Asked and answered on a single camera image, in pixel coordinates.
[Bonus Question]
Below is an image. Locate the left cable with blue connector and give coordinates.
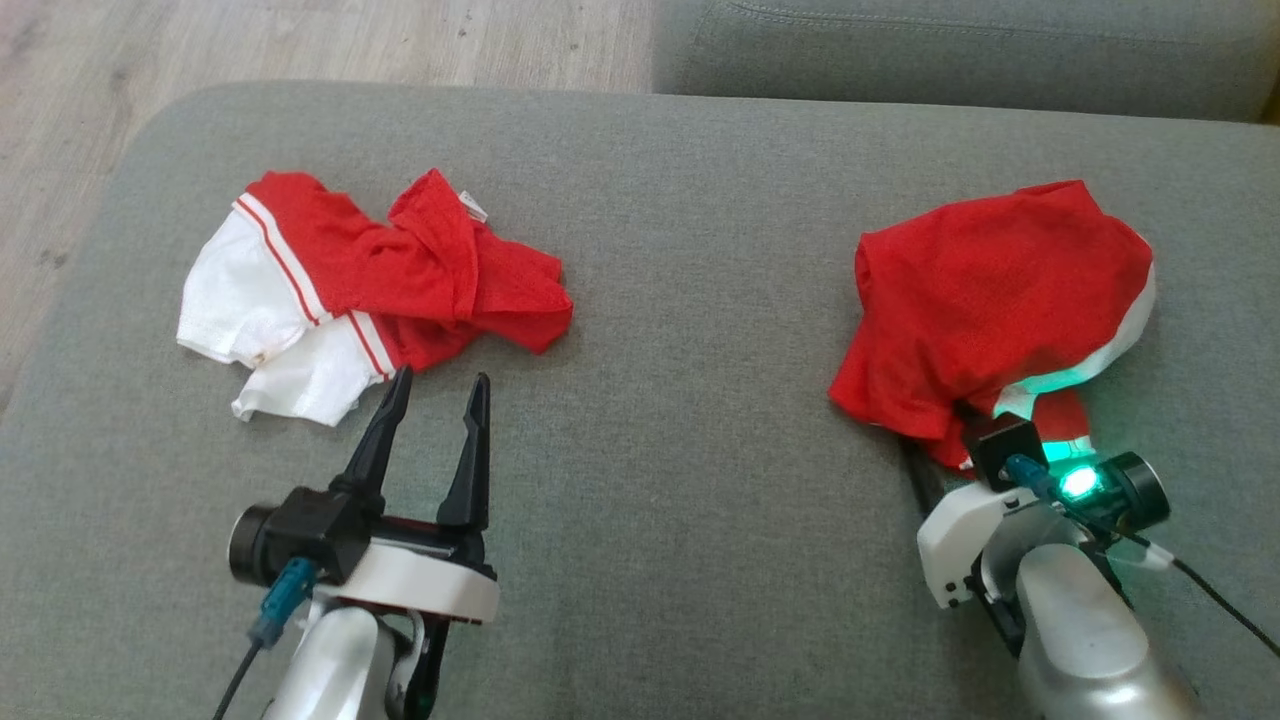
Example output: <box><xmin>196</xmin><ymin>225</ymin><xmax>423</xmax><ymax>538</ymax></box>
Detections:
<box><xmin>210</xmin><ymin>557</ymin><xmax>320</xmax><ymax>720</ymax></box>

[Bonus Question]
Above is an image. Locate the red mesh garment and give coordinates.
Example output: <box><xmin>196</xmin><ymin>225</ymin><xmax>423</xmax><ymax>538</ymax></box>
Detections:
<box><xmin>828</xmin><ymin>180</ymin><xmax>1158</xmax><ymax>471</ymax></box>

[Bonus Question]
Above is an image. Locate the grey sofa section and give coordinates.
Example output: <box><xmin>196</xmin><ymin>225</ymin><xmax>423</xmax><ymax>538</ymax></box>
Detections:
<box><xmin>650</xmin><ymin>0</ymin><xmax>1280</xmax><ymax>124</ymax></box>

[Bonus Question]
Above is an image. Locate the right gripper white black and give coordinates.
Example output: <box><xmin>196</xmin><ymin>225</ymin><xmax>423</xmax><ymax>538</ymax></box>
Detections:
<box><xmin>900</xmin><ymin>435</ymin><xmax>1111</xmax><ymax>611</ymax></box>

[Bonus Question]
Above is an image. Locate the grey sofa seat cushion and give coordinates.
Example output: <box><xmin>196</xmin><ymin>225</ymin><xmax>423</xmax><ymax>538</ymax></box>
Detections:
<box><xmin>0</xmin><ymin>82</ymin><xmax>1280</xmax><ymax>720</ymax></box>

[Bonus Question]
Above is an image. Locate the red white sports jersey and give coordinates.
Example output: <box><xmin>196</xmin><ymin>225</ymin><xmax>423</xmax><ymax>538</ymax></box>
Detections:
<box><xmin>177</xmin><ymin>168</ymin><xmax>575</xmax><ymax>427</ymax></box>

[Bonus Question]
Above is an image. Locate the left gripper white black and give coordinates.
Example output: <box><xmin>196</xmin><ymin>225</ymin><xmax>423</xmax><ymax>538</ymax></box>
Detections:
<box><xmin>320</xmin><ymin>365</ymin><xmax>500</xmax><ymax>624</ymax></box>

